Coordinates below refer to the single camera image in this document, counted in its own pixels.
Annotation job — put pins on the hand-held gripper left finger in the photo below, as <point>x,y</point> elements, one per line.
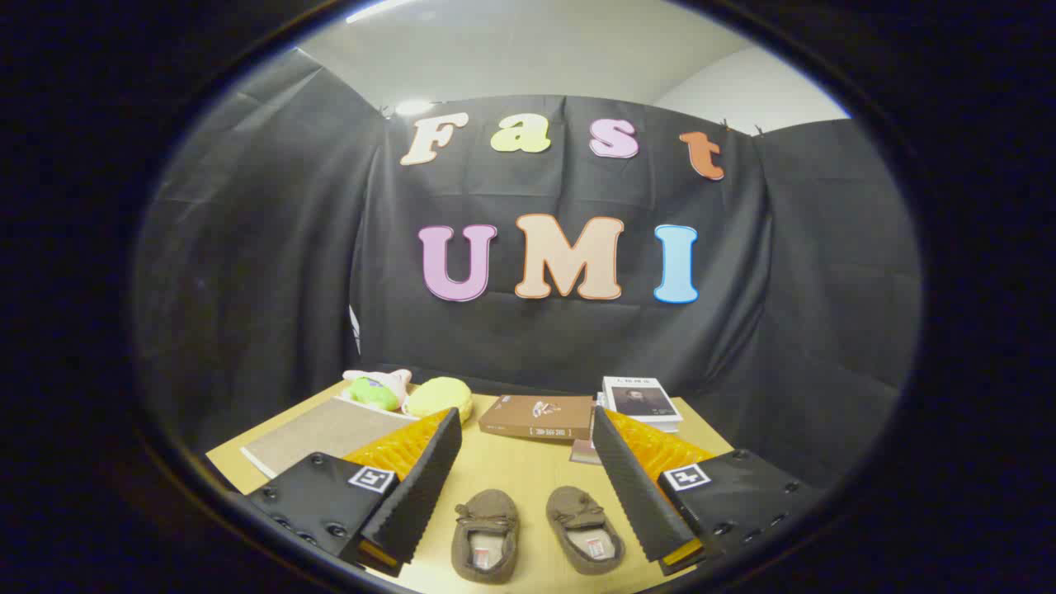
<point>421,495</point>

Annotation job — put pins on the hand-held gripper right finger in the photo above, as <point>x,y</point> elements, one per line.
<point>635,495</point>

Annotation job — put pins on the brown fuzzy shoe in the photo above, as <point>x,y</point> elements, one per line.
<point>577,511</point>
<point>487,516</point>

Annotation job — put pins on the beige fabric storage box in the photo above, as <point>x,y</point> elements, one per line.
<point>322,429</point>

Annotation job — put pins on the pale pink book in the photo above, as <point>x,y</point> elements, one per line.
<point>584,452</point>

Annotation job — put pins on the thick white book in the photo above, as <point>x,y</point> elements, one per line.
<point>660,426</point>

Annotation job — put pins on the white book with dark cover photo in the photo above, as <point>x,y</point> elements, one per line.
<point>639,400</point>

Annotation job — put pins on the yellow round plush toy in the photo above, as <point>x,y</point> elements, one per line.
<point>441,398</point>

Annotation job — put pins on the pink and green plush toy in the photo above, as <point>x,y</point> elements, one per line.
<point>371,394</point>

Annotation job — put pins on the brown book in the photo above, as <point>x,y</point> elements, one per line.
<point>528,412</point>

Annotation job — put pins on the black backdrop cloth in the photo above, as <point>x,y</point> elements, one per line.
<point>536,346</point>

